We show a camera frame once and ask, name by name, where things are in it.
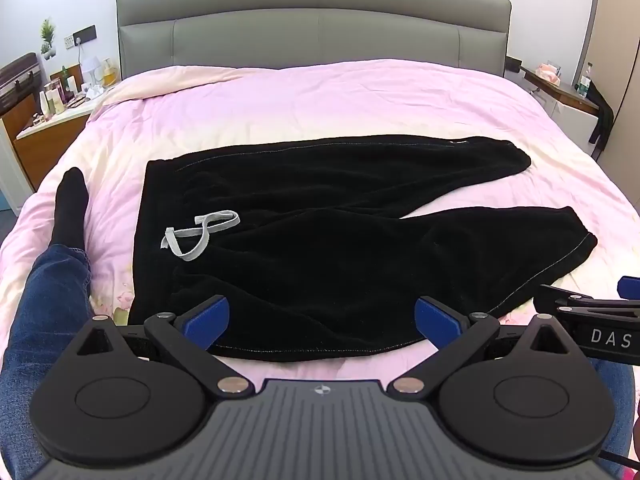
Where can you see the dark striped suitcase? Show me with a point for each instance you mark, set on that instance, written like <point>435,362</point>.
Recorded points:
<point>20,80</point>

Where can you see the wooden nightstand with white top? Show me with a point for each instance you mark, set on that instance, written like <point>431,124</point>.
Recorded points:
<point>45,155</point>

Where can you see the grey upholstered headboard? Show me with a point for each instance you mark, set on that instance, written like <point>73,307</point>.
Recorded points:
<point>310,10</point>

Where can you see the pink floral duvet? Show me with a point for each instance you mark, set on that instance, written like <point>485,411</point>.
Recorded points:
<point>320,100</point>

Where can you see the black hanging garment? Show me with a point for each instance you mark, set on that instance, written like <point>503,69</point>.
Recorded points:
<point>602,110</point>

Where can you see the black wall socket panel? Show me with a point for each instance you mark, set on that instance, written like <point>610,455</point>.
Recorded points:
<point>85,35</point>

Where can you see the pink soft item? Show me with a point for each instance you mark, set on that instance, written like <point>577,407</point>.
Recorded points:
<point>547,70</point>

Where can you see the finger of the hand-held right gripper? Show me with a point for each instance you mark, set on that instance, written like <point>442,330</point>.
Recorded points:
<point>631,287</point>
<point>590,307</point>

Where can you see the person's left leg in jeans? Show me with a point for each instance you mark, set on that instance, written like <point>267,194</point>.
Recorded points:
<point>45,300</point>

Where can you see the green bottle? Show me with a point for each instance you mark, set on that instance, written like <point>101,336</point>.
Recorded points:
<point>586,82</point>

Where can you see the small white table lamp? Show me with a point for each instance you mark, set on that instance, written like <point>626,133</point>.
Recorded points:
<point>90,67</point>

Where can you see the grey nightstand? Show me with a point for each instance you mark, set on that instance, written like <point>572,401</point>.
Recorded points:
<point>570,115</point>

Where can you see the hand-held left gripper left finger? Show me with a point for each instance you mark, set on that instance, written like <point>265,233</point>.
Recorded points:
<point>207,321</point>

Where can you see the beige door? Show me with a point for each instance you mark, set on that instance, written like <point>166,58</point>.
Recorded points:
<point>622,60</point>

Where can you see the black sock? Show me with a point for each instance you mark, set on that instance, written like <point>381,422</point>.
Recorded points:
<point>70,210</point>

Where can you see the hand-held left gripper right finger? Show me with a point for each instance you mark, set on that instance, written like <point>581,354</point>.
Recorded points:
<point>440,321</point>

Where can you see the small green potted plant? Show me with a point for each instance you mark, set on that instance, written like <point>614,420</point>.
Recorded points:
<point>47,35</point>

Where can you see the black pants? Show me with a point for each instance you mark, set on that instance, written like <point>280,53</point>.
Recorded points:
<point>325,260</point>

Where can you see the person's right leg in jeans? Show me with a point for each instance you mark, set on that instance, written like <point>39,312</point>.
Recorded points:
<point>620,380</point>

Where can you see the person's leg in jeans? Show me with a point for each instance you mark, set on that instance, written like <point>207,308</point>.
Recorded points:
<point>45,300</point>
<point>620,380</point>

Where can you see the white cabinet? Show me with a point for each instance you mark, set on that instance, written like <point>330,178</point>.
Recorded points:
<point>10,170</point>

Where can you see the small black box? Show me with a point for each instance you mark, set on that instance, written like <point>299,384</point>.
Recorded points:
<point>513,66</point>

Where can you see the group of cosmetic bottles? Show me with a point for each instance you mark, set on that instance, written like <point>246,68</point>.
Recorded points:
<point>55,100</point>

